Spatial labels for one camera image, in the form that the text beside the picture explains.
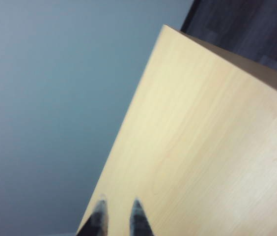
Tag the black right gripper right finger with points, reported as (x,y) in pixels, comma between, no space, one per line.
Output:
(138,221)

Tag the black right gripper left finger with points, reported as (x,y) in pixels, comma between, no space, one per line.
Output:
(98,221)

